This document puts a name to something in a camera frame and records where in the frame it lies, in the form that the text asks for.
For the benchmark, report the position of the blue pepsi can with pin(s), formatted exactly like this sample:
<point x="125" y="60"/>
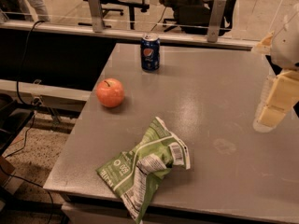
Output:
<point x="150" y="52"/>

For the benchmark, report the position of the metal rail bracket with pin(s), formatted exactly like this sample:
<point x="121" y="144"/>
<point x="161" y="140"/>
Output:
<point x="97" y="15"/>
<point x="215" y="20"/>

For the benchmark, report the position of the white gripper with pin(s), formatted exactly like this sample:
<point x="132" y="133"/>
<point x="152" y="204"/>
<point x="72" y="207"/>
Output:
<point x="287" y="50"/>

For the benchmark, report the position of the green jalapeno chip bag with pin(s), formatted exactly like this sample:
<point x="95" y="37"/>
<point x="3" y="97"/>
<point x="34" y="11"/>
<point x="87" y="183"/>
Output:
<point x="135" y="175"/>

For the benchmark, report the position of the left metal rail bracket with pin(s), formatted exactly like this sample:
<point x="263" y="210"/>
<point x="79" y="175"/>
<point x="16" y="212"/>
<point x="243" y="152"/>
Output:
<point x="97" y="15"/>

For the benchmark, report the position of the red apple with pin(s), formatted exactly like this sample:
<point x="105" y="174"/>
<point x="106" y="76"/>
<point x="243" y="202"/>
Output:
<point x="110" y="92"/>

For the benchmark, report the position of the right metal rail bracket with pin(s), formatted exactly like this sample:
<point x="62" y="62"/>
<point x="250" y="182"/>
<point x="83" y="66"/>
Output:
<point x="215" y="20"/>

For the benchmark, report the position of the black office chair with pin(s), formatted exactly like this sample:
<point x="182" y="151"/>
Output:
<point x="193" y="16"/>

